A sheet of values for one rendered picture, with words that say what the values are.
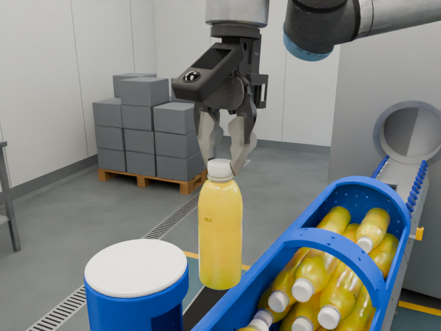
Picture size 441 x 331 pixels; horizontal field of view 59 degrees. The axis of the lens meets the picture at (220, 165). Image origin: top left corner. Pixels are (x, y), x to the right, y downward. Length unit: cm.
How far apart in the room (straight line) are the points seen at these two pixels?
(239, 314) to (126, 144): 372
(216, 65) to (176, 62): 580
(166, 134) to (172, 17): 261
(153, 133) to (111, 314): 332
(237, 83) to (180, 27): 572
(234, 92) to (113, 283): 67
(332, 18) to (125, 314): 81
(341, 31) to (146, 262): 78
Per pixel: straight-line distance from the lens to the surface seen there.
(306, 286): 81
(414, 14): 75
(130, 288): 105
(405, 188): 212
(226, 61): 53
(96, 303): 109
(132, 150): 446
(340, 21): 67
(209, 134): 59
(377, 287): 87
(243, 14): 55
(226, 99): 56
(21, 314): 286
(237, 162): 57
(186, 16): 622
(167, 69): 641
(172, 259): 114
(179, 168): 420
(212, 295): 248
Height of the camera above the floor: 164
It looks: 18 degrees down
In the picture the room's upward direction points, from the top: straight up
